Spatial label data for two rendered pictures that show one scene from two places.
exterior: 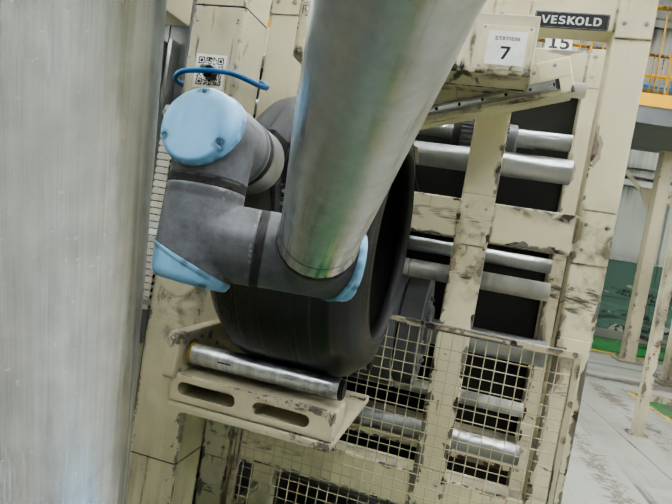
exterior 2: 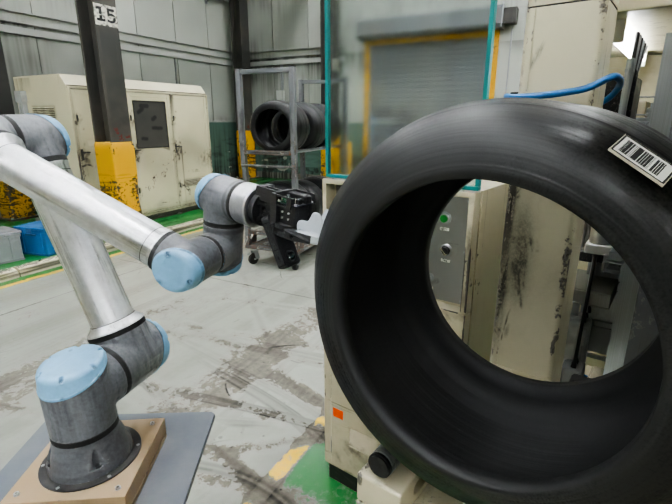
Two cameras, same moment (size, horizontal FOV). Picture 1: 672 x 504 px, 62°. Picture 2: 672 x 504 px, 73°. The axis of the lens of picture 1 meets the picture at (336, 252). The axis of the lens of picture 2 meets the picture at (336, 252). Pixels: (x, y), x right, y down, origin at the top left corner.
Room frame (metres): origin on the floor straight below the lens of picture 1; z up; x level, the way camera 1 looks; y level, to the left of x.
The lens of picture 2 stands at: (1.26, -0.68, 1.46)
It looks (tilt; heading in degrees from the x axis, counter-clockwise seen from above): 16 degrees down; 112
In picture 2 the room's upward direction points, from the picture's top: straight up
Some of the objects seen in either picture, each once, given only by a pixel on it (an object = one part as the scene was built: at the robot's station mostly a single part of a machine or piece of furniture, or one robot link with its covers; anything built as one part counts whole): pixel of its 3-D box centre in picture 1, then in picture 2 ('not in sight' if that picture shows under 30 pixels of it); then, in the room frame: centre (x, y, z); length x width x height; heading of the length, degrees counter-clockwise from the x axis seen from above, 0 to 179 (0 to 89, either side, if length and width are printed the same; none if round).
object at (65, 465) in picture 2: not in sight; (88, 439); (0.34, -0.03, 0.71); 0.19 x 0.19 x 0.10
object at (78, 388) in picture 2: not in sight; (80, 389); (0.33, -0.02, 0.84); 0.17 x 0.15 x 0.18; 95
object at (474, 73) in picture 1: (415, 53); not in sight; (1.53, -0.12, 1.71); 0.61 x 0.25 x 0.15; 75
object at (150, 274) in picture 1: (163, 208); not in sight; (1.31, 0.42, 1.19); 0.05 x 0.04 x 0.48; 165
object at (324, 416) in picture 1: (256, 400); (424, 441); (1.14, 0.11, 0.84); 0.36 x 0.09 x 0.06; 75
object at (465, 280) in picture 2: not in sight; (409, 343); (0.93, 0.90, 0.63); 0.56 x 0.41 x 1.27; 165
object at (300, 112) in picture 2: not in sight; (298, 167); (-1.00, 3.81, 0.96); 1.36 x 0.71 x 1.92; 84
